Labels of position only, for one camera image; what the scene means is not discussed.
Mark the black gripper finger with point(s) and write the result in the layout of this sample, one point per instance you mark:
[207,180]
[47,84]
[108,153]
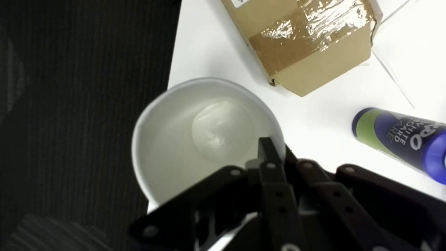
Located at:
[279,206]

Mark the white paper coffee cup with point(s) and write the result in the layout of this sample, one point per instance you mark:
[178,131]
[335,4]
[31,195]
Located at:
[196,128]

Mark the blue whiteboard marker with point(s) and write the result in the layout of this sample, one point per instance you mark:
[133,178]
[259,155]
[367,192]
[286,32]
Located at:
[417,141]

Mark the brown cardboard box with tape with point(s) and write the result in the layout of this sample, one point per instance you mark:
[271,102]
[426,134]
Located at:
[302,45]

